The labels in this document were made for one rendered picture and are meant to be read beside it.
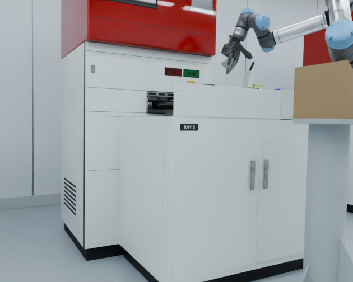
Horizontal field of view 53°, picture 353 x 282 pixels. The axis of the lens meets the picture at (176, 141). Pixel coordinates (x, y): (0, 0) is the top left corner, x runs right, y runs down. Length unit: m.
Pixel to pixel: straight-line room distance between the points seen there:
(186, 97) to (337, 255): 0.89
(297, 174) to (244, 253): 0.49
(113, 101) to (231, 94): 0.72
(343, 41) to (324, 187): 0.58
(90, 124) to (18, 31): 1.70
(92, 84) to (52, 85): 1.49
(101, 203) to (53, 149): 1.50
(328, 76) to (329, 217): 0.56
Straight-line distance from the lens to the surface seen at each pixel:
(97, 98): 2.01
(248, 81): 2.06
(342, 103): 1.44
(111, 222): 2.11
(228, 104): 1.63
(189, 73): 2.25
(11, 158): 3.44
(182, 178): 1.52
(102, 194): 2.06
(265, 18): 1.98
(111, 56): 2.06
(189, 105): 1.52
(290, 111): 1.88
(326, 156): 1.54
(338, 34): 1.58
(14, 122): 3.42
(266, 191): 1.81
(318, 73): 1.52
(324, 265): 1.63
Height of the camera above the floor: 0.80
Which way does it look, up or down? 3 degrees down
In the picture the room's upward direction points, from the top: 1 degrees clockwise
